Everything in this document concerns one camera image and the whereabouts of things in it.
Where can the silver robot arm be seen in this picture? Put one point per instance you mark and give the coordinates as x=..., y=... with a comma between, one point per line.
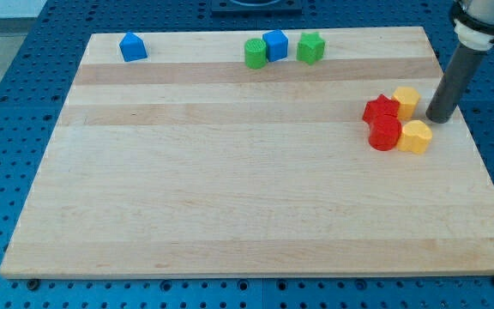
x=473, y=24

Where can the red star block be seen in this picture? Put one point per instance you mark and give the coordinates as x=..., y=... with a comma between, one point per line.
x=380, y=106

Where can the wooden board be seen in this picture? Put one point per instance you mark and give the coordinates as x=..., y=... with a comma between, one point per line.
x=188, y=164

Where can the blue cube block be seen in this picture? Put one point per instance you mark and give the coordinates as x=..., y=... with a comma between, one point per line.
x=277, y=45

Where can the yellow heart block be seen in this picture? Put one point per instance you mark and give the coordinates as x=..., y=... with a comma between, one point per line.
x=415, y=137

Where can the green cylinder block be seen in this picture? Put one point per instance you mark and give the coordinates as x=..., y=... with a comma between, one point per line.
x=255, y=53

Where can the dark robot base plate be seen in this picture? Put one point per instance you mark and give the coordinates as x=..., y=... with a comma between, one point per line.
x=224, y=7

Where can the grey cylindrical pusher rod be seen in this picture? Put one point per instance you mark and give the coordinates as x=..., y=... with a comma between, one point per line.
x=458, y=74

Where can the blue pentagon block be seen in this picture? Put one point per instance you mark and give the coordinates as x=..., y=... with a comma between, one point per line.
x=132, y=47

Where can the green star block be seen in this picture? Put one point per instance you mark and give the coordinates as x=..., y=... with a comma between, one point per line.
x=310, y=48

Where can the yellow hexagon block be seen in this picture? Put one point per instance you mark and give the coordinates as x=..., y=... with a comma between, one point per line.
x=408, y=98

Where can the red cylinder block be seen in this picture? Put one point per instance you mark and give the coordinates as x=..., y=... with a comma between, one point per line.
x=385, y=131

